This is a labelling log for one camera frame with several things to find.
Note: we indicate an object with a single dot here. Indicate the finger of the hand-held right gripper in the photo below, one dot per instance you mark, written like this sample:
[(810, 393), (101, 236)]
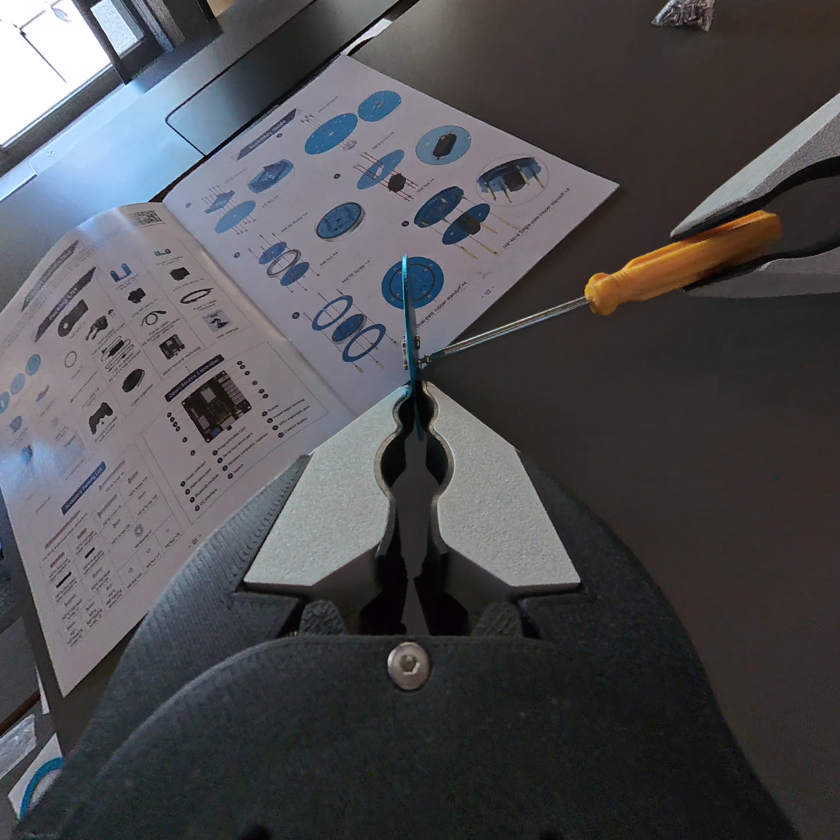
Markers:
[(774, 170), (787, 279)]

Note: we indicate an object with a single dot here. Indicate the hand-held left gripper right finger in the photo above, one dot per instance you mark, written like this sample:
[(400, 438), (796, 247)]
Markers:
[(512, 525)]

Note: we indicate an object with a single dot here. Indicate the clear bag of screws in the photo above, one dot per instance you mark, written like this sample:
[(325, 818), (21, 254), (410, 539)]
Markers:
[(686, 13)]

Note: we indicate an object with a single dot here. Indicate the blue round metal plate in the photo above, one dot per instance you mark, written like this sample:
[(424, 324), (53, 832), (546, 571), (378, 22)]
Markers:
[(410, 315)]

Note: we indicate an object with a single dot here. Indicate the open assembly manual booklet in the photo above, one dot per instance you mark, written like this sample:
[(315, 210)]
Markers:
[(367, 197)]

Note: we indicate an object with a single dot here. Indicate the adjoining grey desk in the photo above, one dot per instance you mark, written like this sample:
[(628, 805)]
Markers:
[(275, 39)]

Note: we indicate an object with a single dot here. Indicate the plastic bag with blue parts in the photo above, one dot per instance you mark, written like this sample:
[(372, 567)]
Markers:
[(36, 781)]

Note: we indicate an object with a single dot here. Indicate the large glass window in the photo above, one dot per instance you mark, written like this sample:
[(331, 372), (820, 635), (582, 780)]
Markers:
[(52, 65)]

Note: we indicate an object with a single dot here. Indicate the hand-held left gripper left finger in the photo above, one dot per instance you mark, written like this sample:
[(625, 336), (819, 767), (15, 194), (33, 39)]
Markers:
[(315, 525)]

